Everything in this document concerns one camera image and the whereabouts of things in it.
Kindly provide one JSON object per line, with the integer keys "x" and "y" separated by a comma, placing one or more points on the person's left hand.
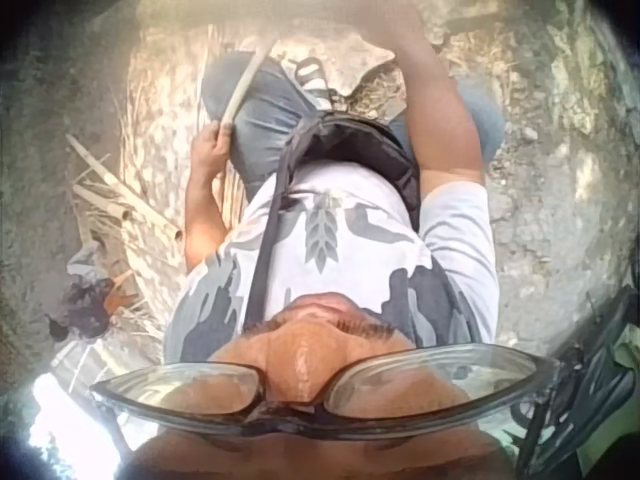
{"x": 210, "y": 147}

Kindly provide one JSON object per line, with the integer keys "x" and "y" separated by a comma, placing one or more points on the person's right hand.
{"x": 406, "y": 22}

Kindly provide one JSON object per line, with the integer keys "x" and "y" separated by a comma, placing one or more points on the pale bamboo stick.
{"x": 247, "y": 82}

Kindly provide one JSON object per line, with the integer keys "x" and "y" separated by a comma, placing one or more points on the person's legs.
{"x": 265, "y": 120}

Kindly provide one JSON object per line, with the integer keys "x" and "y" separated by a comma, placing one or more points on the pile of thin bamboo strips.
{"x": 165, "y": 125}

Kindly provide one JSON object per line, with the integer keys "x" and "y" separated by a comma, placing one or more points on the heap of cut bamboo pieces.
{"x": 125, "y": 200}

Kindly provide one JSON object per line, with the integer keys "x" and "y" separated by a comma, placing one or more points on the black sling bag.
{"x": 360, "y": 145}

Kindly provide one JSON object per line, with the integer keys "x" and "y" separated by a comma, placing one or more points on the flat grey stone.
{"x": 350, "y": 62}

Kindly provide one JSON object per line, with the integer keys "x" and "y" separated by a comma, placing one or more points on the dark cloth heap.
{"x": 87, "y": 300}

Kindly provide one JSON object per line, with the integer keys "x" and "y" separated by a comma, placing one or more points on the black bicycle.
{"x": 590, "y": 380}

